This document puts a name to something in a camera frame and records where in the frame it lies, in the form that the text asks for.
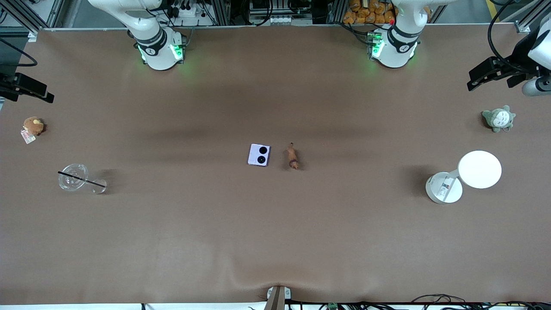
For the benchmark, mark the brown plush toy with tag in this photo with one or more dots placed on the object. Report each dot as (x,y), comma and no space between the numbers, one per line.
(32,125)

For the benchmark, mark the brown lion statue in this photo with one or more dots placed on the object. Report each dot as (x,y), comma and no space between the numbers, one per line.
(293,157)

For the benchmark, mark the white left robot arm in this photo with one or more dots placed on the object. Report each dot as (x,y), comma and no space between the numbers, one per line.
(394,51)

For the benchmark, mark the black straw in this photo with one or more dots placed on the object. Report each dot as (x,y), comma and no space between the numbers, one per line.
(82,179)

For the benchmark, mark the orange plush toy pile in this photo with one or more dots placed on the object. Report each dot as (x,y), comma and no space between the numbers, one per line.
(368,12)

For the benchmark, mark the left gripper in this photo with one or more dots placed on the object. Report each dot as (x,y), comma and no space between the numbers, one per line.
(519,58)

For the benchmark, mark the grey green plush toy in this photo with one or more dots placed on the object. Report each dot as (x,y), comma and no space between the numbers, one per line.
(498,119)

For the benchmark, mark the white power strip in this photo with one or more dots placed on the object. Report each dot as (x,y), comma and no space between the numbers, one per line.
(189,12)

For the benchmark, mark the white round desk lamp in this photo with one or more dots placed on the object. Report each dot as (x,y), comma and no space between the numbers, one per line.
(479,169)

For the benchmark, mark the clear plastic cup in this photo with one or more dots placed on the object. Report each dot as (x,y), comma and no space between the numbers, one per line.
(72,177)

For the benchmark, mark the aluminium frame post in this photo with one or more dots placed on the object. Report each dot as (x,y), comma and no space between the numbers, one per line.
(26,15)
(529,19)

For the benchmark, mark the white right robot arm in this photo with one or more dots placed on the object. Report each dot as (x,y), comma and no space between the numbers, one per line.
(157,51)

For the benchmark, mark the white electronic device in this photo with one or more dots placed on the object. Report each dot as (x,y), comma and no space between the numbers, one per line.
(280,19)

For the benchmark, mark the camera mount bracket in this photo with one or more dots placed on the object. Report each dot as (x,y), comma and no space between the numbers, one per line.
(278,297)

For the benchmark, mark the lilac flip phone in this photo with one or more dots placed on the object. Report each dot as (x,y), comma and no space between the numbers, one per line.
(259,155)

